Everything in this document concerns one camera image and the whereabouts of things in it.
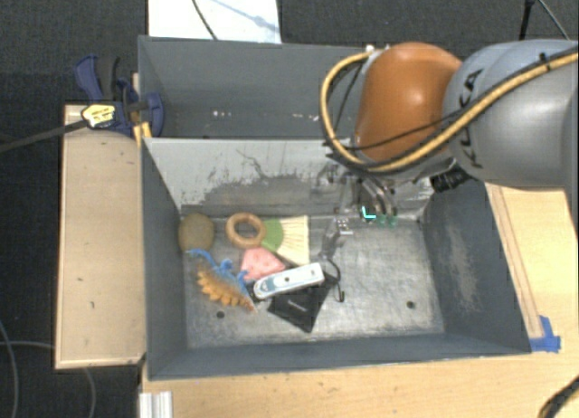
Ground brown-green fuzzy ball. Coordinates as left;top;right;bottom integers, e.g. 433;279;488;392
177;213;216;253

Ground black cylinder on white bracket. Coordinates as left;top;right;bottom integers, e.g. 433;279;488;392
428;166;470;194

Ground grey metal bin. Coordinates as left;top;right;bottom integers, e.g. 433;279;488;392
137;34;533;382

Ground black pouch with cord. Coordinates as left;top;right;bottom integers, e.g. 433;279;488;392
265;258;347;335

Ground blue and orange toy dinosaur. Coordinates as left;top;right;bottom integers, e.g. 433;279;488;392
185;248;259;314

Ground tan ring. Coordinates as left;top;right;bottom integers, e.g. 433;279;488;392
224;212;268;249

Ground green and cream fan brush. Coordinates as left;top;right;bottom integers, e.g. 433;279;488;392
261;214;311;266

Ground pink wedge-shaped piece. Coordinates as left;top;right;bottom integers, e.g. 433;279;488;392
239;246;287;282

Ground pale wood flat board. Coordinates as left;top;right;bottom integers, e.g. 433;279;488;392
54;104;147;370

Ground pale grey metal gripper finger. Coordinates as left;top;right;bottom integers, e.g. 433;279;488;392
318;217;356;263
314;164;347;198

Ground white and blue handheld device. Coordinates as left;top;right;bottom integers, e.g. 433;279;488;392
252;261;327;300

